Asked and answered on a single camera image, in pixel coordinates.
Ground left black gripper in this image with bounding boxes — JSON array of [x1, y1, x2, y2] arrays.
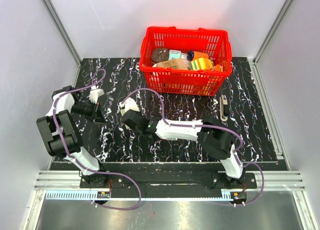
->
[[70, 100, 107, 124]]

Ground beige staple remover tool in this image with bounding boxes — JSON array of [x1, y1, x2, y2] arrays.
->
[[219, 95, 230, 122]]

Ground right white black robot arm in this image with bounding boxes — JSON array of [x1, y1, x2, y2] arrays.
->
[[120, 109, 246, 188]]

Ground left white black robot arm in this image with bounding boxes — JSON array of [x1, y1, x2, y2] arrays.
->
[[36, 86, 109, 188]]

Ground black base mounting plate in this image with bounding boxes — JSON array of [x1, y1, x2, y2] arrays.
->
[[79, 162, 257, 189]]

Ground brown round cookie pack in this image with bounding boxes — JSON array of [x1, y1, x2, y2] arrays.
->
[[151, 48, 170, 64]]

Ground brown cardboard box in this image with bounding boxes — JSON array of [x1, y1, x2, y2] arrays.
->
[[153, 58, 189, 70]]

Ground light blue small box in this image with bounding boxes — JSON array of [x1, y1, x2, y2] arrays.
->
[[168, 50, 182, 60]]

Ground orange bottle blue cap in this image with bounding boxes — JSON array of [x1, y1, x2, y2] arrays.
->
[[187, 51, 209, 61]]

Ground yellow green striped box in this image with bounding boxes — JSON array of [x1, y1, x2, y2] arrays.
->
[[190, 58, 214, 71]]

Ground orange small packet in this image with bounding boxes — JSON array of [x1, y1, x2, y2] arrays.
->
[[211, 64, 223, 72]]

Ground red plastic shopping basket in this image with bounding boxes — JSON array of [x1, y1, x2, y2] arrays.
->
[[139, 27, 233, 96]]

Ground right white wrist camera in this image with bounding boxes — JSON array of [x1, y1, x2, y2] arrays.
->
[[119, 97, 140, 116]]

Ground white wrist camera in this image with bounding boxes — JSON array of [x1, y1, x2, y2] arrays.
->
[[89, 86, 104, 104], [119, 97, 140, 116]]

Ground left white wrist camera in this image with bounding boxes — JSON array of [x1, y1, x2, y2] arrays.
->
[[89, 86, 104, 104]]

